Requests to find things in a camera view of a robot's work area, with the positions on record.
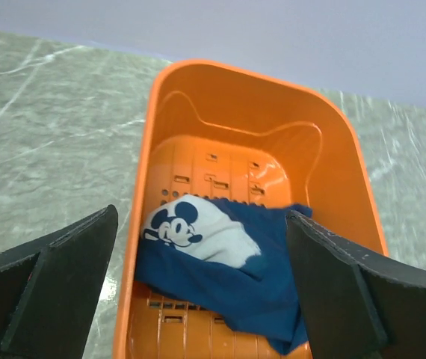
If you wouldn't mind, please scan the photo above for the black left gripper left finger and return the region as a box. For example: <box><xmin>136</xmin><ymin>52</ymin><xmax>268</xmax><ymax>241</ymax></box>
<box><xmin>0</xmin><ymin>205</ymin><xmax>118</xmax><ymax>358</ymax></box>

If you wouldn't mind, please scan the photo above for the orange plastic basket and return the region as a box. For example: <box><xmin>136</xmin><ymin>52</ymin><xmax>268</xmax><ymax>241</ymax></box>
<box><xmin>113</xmin><ymin>60</ymin><xmax>388</xmax><ymax>358</ymax></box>

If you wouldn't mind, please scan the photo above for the blue Mickey Mouse t-shirt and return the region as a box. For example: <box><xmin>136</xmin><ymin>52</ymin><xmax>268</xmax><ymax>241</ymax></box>
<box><xmin>135</xmin><ymin>194</ymin><xmax>312</xmax><ymax>355</ymax></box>

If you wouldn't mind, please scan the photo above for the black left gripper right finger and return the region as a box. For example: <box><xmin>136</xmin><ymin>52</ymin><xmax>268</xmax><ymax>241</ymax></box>
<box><xmin>286</xmin><ymin>211</ymin><xmax>426</xmax><ymax>358</ymax></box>

